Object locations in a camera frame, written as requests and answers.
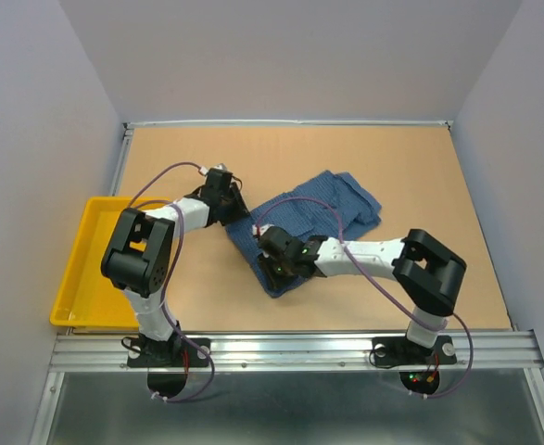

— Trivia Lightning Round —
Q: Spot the blue checked long sleeve shirt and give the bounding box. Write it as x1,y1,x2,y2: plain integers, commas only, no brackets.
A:
225,171,382,299

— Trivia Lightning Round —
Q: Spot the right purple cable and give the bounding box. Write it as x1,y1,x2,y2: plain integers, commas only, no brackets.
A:
251,197,474,401

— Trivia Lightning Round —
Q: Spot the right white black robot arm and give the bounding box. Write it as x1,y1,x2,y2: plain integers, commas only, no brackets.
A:
253,224,467,362

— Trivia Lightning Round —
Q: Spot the yellow plastic tray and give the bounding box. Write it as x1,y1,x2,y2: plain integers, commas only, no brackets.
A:
49,196,171,329

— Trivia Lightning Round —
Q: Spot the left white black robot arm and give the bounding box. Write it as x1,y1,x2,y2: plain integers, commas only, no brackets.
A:
100,165,249,368

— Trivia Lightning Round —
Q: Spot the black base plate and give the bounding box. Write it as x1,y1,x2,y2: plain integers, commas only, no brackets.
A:
369,336,457,369
120,335,209,370

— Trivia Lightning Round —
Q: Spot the aluminium mounting rail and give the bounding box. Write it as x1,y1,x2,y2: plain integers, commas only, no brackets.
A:
49,331,544,373

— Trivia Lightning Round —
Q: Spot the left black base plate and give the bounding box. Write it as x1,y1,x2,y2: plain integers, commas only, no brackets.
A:
120,335,209,370

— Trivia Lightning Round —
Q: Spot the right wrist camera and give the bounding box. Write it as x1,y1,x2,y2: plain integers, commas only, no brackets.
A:
252,224,272,237

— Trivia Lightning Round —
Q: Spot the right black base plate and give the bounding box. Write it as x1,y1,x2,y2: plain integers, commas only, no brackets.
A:
369,336,457,369

